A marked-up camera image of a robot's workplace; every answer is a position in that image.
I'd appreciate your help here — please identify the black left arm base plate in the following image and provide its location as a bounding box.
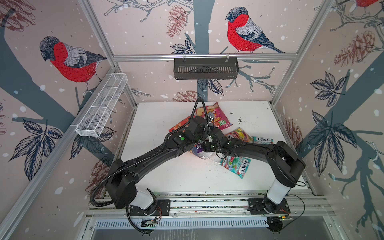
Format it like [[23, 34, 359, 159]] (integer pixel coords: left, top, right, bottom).
[[129, 200, 171, 217]]

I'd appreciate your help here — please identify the purple Fox's berries bag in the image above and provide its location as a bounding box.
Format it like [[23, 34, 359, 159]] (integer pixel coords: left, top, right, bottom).
[[191, 143, 204, 158]]

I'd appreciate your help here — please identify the black left corrugated cable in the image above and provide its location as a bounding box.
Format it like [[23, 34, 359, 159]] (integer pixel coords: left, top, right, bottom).
[[89, 97, 211, 208]]

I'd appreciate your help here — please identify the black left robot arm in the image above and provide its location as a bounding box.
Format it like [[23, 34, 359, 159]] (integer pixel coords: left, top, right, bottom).
[[105, 117, 210, 209]]

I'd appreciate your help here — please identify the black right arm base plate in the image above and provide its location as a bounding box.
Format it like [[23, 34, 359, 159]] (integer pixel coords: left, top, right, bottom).
[[248, 198, 291, 215]]

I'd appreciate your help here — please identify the aluminium frame crossbar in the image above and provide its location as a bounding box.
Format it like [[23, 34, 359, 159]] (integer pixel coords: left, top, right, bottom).
[[113, 53, 298, 63]]

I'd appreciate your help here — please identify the black wall basket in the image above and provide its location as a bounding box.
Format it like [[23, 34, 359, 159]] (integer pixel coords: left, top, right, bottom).
[[174, 58, 239, 80]]

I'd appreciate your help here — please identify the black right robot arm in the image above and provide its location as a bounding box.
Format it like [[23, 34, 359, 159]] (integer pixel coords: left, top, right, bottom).
[[202, 132, 306, 213]]

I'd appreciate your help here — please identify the orange Fox's candy bag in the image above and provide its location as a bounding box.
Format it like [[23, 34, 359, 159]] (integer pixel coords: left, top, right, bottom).
[[226, 128, 253, 143]]

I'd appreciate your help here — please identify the aluminium mounting rail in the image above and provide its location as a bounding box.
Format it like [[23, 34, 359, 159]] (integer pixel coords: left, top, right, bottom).
[[86, 191, 335, 218]]

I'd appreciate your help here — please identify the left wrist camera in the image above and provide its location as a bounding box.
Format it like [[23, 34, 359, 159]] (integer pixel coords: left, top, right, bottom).
[[208, 112, 215, 124]]

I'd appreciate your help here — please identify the pink Lay's chips bag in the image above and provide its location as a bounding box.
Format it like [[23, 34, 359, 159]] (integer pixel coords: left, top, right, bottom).
[[195, 102, 232, 130]]

